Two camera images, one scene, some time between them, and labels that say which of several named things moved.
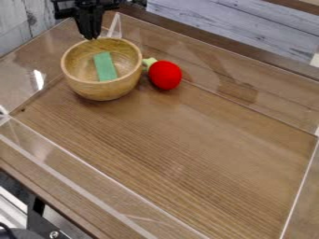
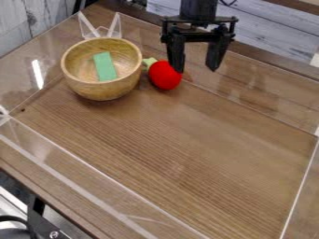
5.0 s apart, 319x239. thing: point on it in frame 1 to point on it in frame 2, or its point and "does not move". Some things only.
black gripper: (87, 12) to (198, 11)
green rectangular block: (105, 66) does not move
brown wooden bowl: (79, 69) does not move
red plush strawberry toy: (165, 73) does not move
